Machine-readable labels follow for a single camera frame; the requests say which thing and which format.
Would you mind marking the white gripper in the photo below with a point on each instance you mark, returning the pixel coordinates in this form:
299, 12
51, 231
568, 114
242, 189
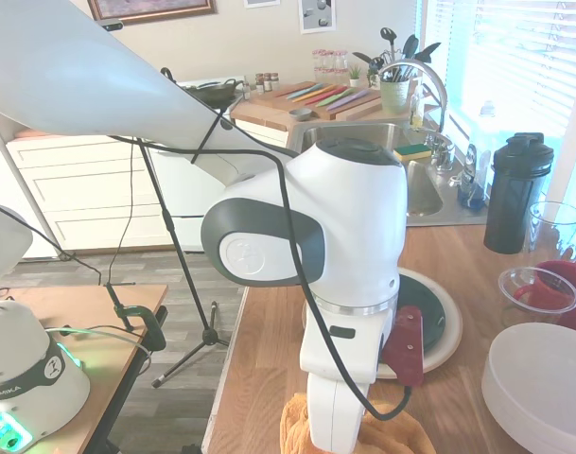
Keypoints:
325, 421

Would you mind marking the yellow terry cloth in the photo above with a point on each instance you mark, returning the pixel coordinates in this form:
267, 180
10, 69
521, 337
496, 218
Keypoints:
396, 435

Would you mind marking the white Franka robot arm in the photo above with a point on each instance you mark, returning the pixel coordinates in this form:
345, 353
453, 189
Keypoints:
354, 213

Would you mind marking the large cream plate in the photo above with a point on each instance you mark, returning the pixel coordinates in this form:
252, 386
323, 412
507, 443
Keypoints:
450, 331

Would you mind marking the dark blue plate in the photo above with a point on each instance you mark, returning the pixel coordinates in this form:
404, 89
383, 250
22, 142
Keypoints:
417, 293

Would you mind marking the black tripod stand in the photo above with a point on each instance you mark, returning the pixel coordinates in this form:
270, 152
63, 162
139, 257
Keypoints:
197, 293

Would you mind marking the white bowl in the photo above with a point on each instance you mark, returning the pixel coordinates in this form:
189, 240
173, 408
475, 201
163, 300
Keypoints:
543, 378
510, 425

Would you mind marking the black table clamp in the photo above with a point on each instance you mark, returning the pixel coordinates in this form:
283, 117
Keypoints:
152, 326

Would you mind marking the clear plastic container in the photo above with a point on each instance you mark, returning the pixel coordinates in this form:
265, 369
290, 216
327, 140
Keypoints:
507, 295

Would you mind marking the stainless steel double sink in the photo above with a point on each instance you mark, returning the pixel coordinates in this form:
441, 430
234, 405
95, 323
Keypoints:
424, 198

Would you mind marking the white drain stopper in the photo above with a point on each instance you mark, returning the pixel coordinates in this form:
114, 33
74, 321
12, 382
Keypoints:
456, 179

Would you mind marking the Dawn dish soap bottle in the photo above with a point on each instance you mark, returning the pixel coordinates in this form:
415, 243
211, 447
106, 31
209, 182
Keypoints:
474, 189

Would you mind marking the red mug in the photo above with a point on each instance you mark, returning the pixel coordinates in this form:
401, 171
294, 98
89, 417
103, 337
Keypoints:
571, 284

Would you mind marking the yellow green sponge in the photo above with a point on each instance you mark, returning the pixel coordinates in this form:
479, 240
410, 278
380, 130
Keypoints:
413, 152

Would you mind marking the chrome sink sprayer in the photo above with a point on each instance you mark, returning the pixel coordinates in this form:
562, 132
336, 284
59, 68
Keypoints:
443, 158

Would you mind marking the black shaker bottle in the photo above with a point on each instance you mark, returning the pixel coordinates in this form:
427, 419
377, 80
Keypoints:
514, 203

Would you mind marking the clear stemmed glass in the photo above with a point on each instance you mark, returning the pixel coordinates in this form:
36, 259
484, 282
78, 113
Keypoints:
552, 236

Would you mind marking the small grey bowl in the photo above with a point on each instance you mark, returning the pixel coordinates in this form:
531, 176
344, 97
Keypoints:
301, 113

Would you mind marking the yellow oil bottle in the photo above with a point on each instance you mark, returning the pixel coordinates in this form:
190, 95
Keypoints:
416, 111

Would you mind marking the wooden knife board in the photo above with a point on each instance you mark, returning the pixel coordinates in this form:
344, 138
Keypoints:
273, 101

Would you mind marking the green knife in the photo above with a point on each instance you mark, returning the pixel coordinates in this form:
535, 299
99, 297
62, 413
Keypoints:
335, 94

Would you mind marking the yellow knife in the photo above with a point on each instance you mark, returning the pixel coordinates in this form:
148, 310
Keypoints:
323, 91

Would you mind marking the teal knife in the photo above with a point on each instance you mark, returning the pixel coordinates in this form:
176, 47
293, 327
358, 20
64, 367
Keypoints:
308, 91

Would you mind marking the pale green utensil crock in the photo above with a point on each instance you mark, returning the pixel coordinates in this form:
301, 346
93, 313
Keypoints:
394, 97

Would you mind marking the white drawer cabinet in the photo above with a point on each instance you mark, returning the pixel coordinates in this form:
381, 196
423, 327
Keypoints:
79, 189

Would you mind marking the small glass bottle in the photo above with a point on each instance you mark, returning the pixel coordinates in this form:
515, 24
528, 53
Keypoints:
246, 90

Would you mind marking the small potted plant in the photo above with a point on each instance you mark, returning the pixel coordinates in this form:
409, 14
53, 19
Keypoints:
355, 81

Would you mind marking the spice jar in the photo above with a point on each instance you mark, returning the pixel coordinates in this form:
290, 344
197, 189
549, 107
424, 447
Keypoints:
259, 84
267, 83
275, 82

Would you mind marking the black wok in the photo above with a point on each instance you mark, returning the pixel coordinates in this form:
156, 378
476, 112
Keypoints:
216, 92

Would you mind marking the glass jar checked lid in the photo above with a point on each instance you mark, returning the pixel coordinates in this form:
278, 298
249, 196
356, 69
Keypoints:
336, 68
327, 68
344, 68
319, 68

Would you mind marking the chrome gooseneck faucet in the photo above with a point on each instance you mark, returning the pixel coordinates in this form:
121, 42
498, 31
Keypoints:
433, 78

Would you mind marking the black spatula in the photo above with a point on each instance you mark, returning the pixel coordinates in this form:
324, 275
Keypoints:
410, 45

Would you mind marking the black slotted spoon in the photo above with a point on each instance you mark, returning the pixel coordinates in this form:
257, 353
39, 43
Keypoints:
388, 35

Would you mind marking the white window blind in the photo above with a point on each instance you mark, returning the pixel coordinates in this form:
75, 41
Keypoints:
519, 57
434, 23

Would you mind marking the wood framed painting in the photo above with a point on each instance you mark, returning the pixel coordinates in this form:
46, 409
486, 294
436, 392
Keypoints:
174, 9

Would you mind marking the red wrist camera mount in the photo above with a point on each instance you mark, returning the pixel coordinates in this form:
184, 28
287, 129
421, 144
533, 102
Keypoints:
406, 350

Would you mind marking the grey white wall poster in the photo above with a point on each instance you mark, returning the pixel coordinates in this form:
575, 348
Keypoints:
318, 16

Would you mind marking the white wall paper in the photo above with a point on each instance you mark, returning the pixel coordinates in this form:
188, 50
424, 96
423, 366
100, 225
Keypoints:
261, 3

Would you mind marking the black stereo camera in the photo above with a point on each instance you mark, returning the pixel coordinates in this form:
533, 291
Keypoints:
112, 24

